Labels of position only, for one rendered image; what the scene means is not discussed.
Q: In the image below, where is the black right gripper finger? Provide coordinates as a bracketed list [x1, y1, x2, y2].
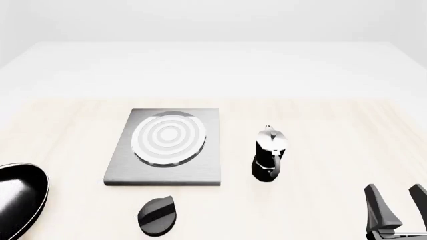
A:
[363, 184, 402, 234]
[408, 183, 427, 221]

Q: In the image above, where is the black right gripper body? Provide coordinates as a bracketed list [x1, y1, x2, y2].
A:
[366, 226, 427, 240]

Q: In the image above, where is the grey stove plate with rings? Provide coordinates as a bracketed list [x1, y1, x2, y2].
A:
[103, 107, 222, 187]

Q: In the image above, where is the round black stove knob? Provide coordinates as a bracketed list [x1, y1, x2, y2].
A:
[137, 195, 179, 237]

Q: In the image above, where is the black frying pan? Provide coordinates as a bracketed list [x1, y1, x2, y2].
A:
[0, 162, 50, 240]

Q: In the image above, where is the black and silver moka pot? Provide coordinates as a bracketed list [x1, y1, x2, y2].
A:
[251, 125, 288, 182]

